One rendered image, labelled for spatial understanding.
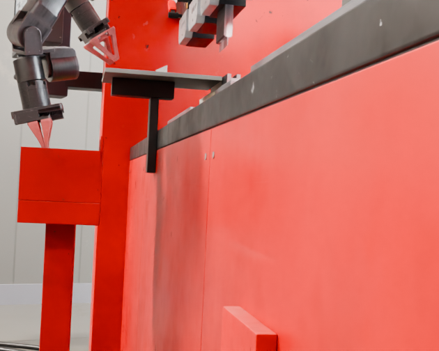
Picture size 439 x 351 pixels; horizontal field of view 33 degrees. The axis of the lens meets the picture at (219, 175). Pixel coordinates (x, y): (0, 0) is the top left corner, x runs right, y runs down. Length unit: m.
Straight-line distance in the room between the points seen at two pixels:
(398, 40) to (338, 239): 0.15
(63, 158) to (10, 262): 3.13
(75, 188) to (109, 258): 1.11
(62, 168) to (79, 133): 3.17
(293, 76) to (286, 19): 2.10
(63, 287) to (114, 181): 1.05
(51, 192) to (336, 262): 1.03
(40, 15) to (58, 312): 0.60
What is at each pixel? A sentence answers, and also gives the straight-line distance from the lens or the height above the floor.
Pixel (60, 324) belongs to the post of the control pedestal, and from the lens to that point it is 1.60.
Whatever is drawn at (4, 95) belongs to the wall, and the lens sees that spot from 4.59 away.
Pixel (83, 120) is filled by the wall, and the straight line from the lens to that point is 4.68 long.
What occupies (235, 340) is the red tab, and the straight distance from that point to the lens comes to 0.74.
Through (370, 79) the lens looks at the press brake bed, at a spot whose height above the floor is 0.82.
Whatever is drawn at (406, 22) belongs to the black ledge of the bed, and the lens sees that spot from 0.44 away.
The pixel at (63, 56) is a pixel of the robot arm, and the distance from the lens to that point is 1.57.
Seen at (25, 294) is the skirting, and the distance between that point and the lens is 4.63.
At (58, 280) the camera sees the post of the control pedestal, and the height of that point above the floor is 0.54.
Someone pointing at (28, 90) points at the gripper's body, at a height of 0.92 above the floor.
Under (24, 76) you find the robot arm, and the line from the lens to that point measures 1.54.
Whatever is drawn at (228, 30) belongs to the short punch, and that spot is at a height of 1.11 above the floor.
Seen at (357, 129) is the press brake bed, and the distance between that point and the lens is 0.50.
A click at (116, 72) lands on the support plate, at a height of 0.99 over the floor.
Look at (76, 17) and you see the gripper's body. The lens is 1.85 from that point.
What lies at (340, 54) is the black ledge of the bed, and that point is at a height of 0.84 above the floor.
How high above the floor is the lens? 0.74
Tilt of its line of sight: 1 degrees up
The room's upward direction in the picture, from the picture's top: 3 degrees clockwise
